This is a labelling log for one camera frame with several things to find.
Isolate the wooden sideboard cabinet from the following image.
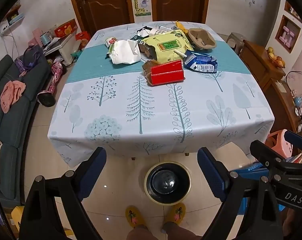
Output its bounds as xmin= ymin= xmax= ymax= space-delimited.
xmin=240 ymin=40 xmax=301 ymax=132

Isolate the green strawberry wrapper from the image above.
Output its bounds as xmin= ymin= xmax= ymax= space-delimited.
xmin=105 ymin=37 xmax=117 ymax=48

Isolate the left brown wooden door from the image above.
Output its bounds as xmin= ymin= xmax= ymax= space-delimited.
xmin=71 ymin=0 xmax=134 ymax=35

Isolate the red gift box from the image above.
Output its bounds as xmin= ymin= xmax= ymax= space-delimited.
xmin=54 ymin=19 xmax=78 ymax=38

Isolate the pink patterned roll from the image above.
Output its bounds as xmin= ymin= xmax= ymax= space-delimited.
xmin=37 ymin=62 xmax=64 ymax=107

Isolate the yellow-rimmed black trash bin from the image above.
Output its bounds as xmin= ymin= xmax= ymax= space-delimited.
xmin=143 ymin=161 xmax=192 ymax=206

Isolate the yellow foil wrapper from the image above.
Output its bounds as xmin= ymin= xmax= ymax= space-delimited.
xmin=175 ymin=21 xmax=188 ymax=34

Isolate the tree-patterned tablecloth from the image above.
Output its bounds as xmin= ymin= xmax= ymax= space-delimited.
xmin=47 ymin=23 xmax=274 ymax=167

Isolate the brown wooden door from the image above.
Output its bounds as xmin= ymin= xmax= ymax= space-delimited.
xmin=71 ymin=0 xmax=134 ymax=35
xmin=151 ymin=0 xmax=209 ymax=23

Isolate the fruit pile on cabinet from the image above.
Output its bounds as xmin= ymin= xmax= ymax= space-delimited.
xmin=266 ymin=47 xmax=285 ymax=69

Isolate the yellow slipper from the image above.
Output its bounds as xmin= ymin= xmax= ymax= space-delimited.
xmin=126 ymin=205 xmax=147 ymax=228
xmin=163 ymin=203 xmax=186 ymax=225

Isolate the dark green sofa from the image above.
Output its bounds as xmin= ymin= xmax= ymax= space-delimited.
xmin=0 ymin=55 xmax=51 ymax=208

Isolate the red cardboard box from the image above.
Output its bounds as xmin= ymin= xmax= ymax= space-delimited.
xmin=147 ymin=60 xmax=185 ymax=86

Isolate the right brown wooden door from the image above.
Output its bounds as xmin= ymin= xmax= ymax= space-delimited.
xmin=151 ymin=0 xmax=209 ymax=23

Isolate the blue milk carton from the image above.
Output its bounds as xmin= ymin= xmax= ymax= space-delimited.
xmin=183 ymin=50 xmax=218 ymax=74

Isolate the brown pulp cup tray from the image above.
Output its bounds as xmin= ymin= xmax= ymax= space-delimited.
xmin=187 ymin=28 xmax=216 ymax=50

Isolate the pink cloth on sofa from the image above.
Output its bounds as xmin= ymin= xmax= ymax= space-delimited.
xmin=0 ymin=80 xmax=26 ymax=114

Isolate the checkered paper cup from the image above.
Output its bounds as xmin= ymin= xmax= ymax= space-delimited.
xmin=149 ymin=28 xmax=167 ymax=37

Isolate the grey plastic stool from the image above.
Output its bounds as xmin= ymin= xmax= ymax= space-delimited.
xmin=226 ymin=32 xmax=246 ymax=55

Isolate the right yellow slipper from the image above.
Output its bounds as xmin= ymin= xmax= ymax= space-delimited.
xmin=163 ymin=203 xmax=186 ymax=225

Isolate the left yellow slipper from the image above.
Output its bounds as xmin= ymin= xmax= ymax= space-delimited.
xmin=126 ymin=205 xmax=147 ymax=228

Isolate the yellow-green snack bag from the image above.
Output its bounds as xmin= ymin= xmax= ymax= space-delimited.
xmin=139 ymin=29 xmax=194 ymax=63

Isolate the blue plastic stool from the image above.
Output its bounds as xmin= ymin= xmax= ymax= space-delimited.
xmin=232 ymin=162 xmax=286 ymax=215

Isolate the framed pink wall picture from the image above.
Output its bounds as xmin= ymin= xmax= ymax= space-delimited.
xmin=275 ymin=15 xmax=301 ymax=53

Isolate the pink plastic stool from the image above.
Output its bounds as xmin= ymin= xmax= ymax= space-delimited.
xmin=265 ymin=129 xmax=293 ymax=158

